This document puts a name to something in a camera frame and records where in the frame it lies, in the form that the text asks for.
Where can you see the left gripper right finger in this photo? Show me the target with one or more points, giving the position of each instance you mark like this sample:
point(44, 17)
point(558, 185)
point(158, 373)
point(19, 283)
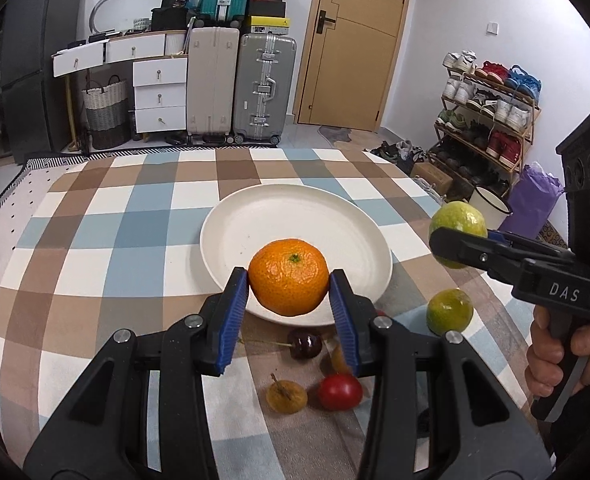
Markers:
point(438, 411)

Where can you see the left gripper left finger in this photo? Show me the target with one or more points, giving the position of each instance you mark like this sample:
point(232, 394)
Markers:
point(138, 411)

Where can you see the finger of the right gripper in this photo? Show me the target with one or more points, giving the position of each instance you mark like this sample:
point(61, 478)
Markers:
point(536, 249)
point(458, 248)

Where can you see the red cherry tomato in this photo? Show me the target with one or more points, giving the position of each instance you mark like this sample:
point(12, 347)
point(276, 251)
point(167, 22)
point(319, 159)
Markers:
point(340, 392)

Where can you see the orange mandarin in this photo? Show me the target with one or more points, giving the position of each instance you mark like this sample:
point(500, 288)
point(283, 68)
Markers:
point(289, 277)
point(338, 361)

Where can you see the brown longan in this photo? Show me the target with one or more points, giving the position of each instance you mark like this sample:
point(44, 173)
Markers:
point(286, 397)

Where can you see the dark cherry with stem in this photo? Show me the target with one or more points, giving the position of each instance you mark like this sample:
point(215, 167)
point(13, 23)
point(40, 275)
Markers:
point(302, 345)

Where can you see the white enamel bucket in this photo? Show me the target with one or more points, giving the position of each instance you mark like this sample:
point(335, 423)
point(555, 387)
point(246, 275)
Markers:
point(492, 207)

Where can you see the purple plastic bag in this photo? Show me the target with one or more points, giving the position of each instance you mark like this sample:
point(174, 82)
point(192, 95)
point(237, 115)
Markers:
point(532, 200)

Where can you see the wooden shoe rack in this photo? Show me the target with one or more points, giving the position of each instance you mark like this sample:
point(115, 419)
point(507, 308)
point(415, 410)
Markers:
point(486, 125)

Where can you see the cream round plate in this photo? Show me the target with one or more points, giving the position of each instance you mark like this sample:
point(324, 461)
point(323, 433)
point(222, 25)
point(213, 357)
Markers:
point(245, 221)

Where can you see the wooden door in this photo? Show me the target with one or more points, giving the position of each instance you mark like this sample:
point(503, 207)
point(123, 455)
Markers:
point(350, 53)

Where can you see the silver aluminium suitcase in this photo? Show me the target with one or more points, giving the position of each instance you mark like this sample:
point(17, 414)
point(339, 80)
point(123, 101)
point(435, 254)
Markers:
point(264, 75)

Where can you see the woven laundry basket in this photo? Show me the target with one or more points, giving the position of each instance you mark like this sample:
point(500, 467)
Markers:
point(107, 112)

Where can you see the yellow black box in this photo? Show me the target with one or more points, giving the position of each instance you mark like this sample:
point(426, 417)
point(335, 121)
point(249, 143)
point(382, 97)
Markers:
point(269, 25)

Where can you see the beige suitcase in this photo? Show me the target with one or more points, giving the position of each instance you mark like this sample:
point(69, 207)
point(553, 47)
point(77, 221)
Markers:
point(212, 58)

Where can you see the white drawer desk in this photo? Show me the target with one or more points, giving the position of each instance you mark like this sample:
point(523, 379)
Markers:
point(159, 74)

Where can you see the black refrigerator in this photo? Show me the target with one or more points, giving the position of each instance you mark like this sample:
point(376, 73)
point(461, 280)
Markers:
point(34, 100)

